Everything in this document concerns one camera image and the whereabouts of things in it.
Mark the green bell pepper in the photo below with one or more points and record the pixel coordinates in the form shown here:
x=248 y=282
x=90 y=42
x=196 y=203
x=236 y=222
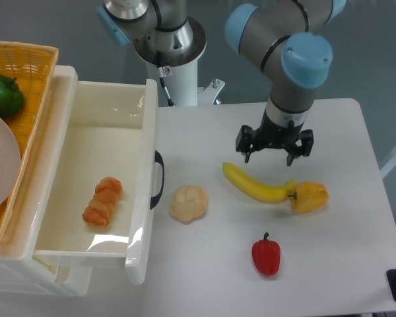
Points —
x=11 y=98

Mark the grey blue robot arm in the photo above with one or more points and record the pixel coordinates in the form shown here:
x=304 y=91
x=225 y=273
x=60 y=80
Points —
x=279 y=41

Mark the brown twisted bread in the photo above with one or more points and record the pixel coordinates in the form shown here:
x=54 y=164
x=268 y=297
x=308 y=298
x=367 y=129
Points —
x=101 y=207

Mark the red bell pepper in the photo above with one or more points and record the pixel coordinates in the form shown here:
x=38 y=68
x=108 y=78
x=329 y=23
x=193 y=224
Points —
x=266 y=255

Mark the pale round bread bun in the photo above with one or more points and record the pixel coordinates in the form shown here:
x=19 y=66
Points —
x=189 y=202

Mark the white drawer cabinet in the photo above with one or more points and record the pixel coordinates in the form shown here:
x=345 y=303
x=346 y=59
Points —
x=17 y=268

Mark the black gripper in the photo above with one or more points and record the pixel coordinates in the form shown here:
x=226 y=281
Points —
x=269 y=135

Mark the yellow banana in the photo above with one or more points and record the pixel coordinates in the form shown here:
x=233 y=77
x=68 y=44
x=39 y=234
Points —
x=255 y=189

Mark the orange woven basket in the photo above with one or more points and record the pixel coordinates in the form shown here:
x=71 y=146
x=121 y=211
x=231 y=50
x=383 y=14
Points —
x=32 y=65

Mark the yellow bell pepper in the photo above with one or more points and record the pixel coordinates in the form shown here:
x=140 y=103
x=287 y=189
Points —
x=306 y=197

